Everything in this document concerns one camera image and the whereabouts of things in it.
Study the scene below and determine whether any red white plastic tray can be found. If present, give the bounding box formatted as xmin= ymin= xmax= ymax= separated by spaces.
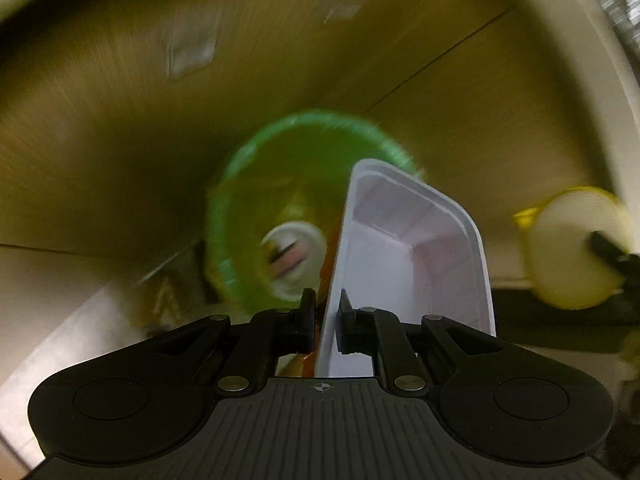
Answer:
xmin=314 ymin=159 xmax=496 ymax=377

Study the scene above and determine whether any purple pink snack wrapper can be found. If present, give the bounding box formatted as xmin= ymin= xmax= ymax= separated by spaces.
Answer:
xmin=269 ymin=242 xmax=309 ymax=278

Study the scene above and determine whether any white instant noodle bowl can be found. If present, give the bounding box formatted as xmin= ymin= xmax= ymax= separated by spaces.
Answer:
xmin=260 ymin=221 xmax=328 ymax=301

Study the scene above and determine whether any green trash bin with liner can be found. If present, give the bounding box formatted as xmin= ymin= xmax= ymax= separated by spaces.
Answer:
xmin=204 ymin=110 xmax=419 ymax=315

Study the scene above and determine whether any yellow round object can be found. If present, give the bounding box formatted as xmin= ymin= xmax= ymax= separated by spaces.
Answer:
xmin=514 ymin=186 xmax=634 ymax=311

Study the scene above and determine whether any cabinet recessed handle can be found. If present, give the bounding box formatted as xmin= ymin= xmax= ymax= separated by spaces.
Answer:
xmin=166 ymin=21 xmax=219 ymax=78

